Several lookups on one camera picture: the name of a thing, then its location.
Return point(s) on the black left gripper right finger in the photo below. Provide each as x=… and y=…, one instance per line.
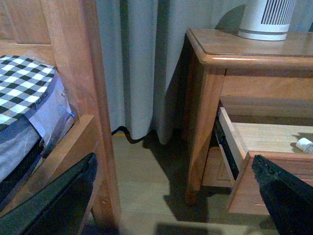
x=288, y=199

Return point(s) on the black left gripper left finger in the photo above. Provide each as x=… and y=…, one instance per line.
x=57, y=209

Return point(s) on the white medicine bottle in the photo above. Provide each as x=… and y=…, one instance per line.
x=305, y=145

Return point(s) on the wooden drawer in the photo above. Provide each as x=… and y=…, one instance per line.
x=242, y=137
x=215, y=173

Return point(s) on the plastic wrapped mattress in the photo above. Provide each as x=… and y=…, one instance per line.
x=33, y=135

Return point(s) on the wooden nightstand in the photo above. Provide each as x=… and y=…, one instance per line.
x=248, y=78

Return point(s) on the black white checkered cloth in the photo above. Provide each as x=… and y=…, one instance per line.
x=24, y=85

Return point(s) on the white ribbed air purifier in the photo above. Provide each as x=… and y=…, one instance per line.
x=266, y=20

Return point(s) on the grey-green curtain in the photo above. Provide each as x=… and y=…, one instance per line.
x=145, y=59

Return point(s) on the wooden bed frame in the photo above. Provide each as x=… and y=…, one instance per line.
x=65, y=33

